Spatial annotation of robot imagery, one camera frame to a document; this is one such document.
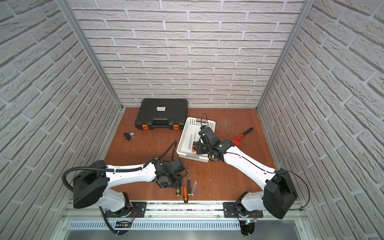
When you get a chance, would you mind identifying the long orange handle screwdriver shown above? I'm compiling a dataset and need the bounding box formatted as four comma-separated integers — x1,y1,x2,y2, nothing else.
183,187,188,203

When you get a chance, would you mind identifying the orange black handle screwdriver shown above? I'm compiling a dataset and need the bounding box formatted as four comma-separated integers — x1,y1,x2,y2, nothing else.
192,134,196,153

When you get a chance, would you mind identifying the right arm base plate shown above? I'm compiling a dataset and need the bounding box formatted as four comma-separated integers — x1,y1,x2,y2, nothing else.
223,202,264,219

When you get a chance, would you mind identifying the black corrugated cable hose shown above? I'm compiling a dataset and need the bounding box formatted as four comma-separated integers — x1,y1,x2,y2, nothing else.
61,139,178,236

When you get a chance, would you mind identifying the aluminium mounting rail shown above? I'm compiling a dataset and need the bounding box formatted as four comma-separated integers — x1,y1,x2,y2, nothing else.
62,200,308,221

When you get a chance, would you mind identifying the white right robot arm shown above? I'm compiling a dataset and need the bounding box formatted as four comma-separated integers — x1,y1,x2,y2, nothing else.
197,126,298,219

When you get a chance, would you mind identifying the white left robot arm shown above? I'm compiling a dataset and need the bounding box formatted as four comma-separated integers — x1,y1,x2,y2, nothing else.
69,159,187,214

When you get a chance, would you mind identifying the black green handle screwdriver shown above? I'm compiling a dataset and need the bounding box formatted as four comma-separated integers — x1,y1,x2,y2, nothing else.
187,169,192,196

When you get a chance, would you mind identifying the red pipe wrench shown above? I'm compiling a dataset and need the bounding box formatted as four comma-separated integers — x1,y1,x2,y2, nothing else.
231,128,254,147

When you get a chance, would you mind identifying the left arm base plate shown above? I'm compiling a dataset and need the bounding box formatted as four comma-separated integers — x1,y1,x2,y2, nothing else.
105,202,147,218

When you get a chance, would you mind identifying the clear pink handle screwdriver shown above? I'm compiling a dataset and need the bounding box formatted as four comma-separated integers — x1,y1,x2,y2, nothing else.
191,171,200,196

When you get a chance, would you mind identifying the black plastic tool case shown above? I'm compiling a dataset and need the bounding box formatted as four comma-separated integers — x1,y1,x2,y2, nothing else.
135,98,188,130

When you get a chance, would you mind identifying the white perforated plastic bin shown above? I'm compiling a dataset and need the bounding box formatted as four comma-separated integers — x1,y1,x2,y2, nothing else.
177,117,216,163

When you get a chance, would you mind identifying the small black clear object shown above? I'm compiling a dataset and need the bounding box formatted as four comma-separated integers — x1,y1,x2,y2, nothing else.
123,132,135,142

